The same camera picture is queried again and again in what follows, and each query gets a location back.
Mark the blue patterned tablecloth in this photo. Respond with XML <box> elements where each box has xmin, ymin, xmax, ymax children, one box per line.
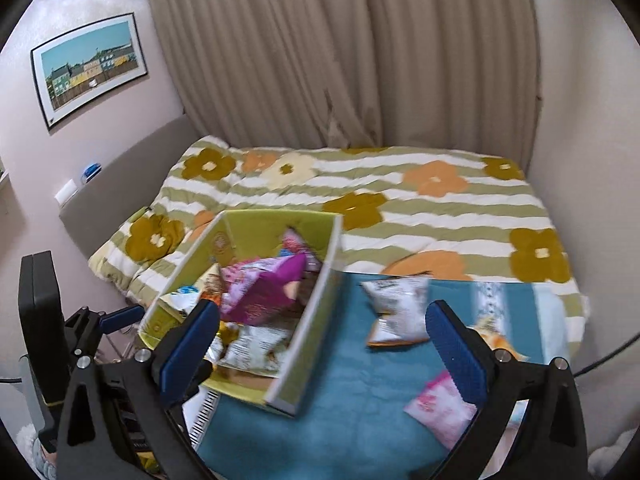
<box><xmin>182</xmin><ymin>272</ymin><xmax>571</xmax><ymax>480</ymax></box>

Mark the striped floral blanket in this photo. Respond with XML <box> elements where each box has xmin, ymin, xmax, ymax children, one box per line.
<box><xmin>87</xmin><ymin>135</ymin><xmax>590</xmax><ymax>342</ymax></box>

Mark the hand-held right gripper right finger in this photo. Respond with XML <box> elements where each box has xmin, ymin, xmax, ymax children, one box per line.
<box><xmin>410</xmin><ymin>300</ymin><xmax>588</xmax><ymax>480</ymax></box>

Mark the beige curtain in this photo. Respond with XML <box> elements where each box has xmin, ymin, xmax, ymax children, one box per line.
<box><xmin>142</xmin><ymin>0</ymin><xmax>544</xmax><ymax>154</ymax></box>

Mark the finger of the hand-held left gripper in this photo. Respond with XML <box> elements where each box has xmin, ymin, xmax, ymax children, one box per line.
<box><xmin>100</xmin><ymin>304</ymin><xmax>146</xmax><ymax>334</ymax></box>

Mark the pile of mixed snack bags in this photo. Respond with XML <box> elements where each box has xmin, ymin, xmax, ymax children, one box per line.
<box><xmin>162</xmin><ymin>227</ymin><xmax>322</xmax><ymax>378</ymax></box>

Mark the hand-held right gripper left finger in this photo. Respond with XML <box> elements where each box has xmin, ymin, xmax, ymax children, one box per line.
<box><xmin>56</xmin><ymin>301</ymin><xmax>222</xmax><ymax>480</ymax></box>

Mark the framed wall poster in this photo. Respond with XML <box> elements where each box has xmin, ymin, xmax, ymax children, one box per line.
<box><xmin>31</xmin><ymin>12</ymin><xmax>149</xmax><ymax>132</ymax></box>

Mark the white snack packet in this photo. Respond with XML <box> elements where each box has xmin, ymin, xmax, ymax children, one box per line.
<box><xmin>361</xmin><ymin>276</ymin><xmax>432</xmax><ymax>349</ymax></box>

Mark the grey padded headboard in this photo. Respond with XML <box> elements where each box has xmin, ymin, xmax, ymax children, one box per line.
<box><xmin>59</xmin><ymin>117</ymin><xmax>202</xmax><ymax>257</ymax></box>

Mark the yellow-green cardboard box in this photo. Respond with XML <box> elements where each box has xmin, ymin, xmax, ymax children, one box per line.
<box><xmin>137</xmin><ymin>210</ymin><xmax>344</xmax><ymax>417</ymax></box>

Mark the purple snack packet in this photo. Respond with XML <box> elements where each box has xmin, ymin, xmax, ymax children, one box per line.
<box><xmin>220</xmin><ymin>252</ymin><xmax>308</xmax><ymax>326</ymax></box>

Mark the pink snack packet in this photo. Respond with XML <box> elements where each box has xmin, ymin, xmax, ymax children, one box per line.
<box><xmin>404</xmin><ymin>370</ymin><xmax>479</xmax><ymax>450</ymax></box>

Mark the orange snack packet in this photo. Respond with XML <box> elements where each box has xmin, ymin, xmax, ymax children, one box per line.
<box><xmin>469</xmin><ymin>317</ymin><xmax>529</xmax><ymax>364</ymax></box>

